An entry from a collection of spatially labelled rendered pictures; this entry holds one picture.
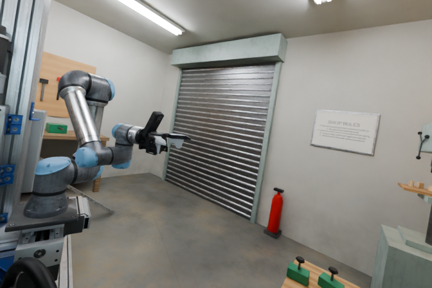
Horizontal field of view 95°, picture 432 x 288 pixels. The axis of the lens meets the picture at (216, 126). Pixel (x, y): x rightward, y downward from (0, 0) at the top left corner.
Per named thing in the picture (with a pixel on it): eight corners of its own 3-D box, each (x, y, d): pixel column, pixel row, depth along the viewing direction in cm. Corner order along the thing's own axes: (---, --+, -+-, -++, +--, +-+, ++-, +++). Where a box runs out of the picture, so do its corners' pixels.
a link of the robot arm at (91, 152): (57, 57, 83) (91, 159, 69) (84, 65, 93) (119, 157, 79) (44, 74, 87) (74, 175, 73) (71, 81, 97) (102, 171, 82)
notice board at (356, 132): (373, 155, 216) (380, 114, 215) (373, 155, 214) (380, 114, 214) (310, 144, 254) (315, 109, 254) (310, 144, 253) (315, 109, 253)
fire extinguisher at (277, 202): (281, 234, 266) (288, 190, 265) (276, 239, 250) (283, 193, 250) (268, 228, 277) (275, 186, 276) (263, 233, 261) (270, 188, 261)
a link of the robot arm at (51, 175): (26, 187, 85) (31, 156, 85) (62, 181, 98) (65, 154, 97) (40, 195, 80) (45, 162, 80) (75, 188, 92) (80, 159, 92)
